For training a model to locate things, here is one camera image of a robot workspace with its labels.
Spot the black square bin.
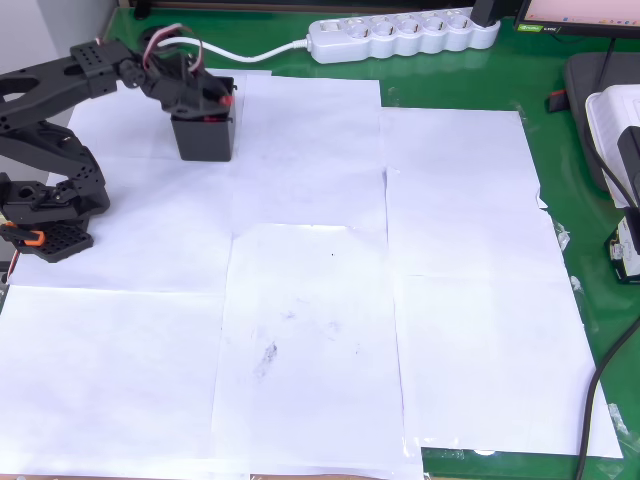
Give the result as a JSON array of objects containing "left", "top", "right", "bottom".
[{"left": 170, "top": 74, "right": 238, "bottom": 163}]

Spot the white paper sheet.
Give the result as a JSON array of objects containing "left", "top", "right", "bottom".
[
  {"left": 7, "top": 152, "right": 236, "bottom": 295},
  {"left": 230, "top": 73, "right": 389, "bottom": 236},
  {"left": 209, "top": 222, "right": 426, "bottom": 479},
  {"left": 384, "top": 167, "right": 575, "bottom": 281},
  {"left": 379, "top": 106, "right": 542, "bottom": 201},
  {"left": 392, "top": 273, "right": 625, "bottom": 460},
  {"left": 64, "top": 63, "right": 274, "bottom": 164},
  {"left": 0, "top": 283, "right": 227, "bottom": 476}
]

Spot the white power strip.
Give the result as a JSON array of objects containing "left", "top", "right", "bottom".
[{"left": 306, "top": 8, "right": 502, "bottom": 65}]

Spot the orange table clamp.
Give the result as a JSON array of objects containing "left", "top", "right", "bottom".
[{"left": 0, "top": 223, "right": 47, "bottom": 248}]

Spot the black power plug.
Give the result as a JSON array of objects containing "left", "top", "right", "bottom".
[{"left": 471, "top": 0, "right": 502, "bottom": 27}]

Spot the red black small device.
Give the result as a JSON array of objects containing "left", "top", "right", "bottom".
[{"left": 545, "top": 88, "right": 569, "bottom": 114}]

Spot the computer monitor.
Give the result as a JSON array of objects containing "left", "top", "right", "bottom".
[{"left": 516, "top": 0, "right": 640, "bottom": 40}]

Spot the white plastic container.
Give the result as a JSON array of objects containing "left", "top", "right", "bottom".
[{"left": 584, "top": 84, "right": 640, "bottom": 210}]

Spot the black device on container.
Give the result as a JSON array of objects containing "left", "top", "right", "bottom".
[{"left": 616, "top": 126, "right": 640, "bottom": 207}]

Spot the white power strip cable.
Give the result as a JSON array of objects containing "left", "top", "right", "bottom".
[{"left": 157, "top": 36, "right": 312, "bottom": 64}]

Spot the black desk cable grommet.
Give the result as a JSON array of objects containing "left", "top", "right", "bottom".
[{"left": 139, "top": 26, "right": 183, "bottom": 54}]

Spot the thin black monitor cable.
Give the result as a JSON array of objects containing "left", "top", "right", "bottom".
[{"left": 596, "top": 36, "right": 619, "bottom": 81}]

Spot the thick black cable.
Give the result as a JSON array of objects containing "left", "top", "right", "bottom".
[{"left": 574, "top": 327, "right": 640, "bottom": 480}]

